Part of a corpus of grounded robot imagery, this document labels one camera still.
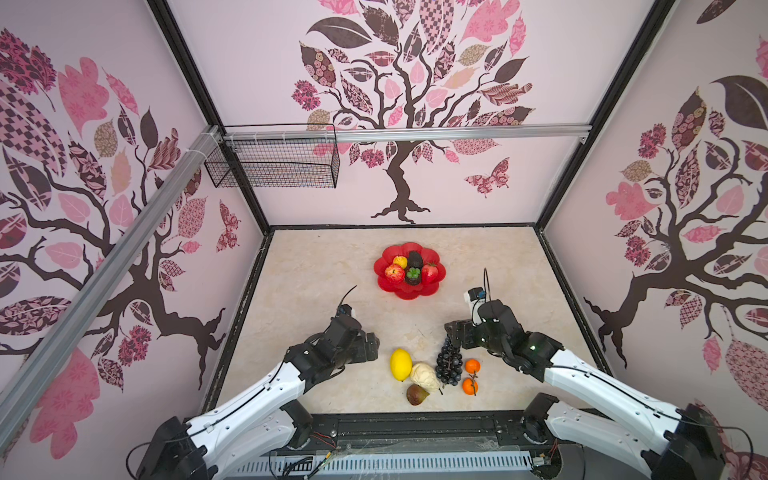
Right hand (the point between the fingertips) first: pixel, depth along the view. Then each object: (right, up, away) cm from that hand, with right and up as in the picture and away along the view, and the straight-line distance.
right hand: (455, 322), depth 80 cm
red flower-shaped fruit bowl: (-11, +13, +20) cm, 26 cm away
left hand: (-25, -8, +1) cm, 26 cm away
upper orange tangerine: (+6, -13, +3) cm, 15 cm away
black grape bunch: (-1, -12, +3) cm, 13 cm away
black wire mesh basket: (-59, +51, +26) cm, 83 cm away
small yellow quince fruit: (-14, +16, +25) cm, 33 cm away
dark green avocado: (-9, +16, +24) cm, 30 cm away
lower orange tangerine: (+4, -17, -1) cm, 18 cm away
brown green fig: (-11, -18, -3) cm, 22 cm away
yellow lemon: (-15, -12, +1) cm, 19 cm away
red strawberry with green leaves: (-4, +12, +20) cm, 24 cm away
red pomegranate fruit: (-17, +12, +18) cm, 27 cm away
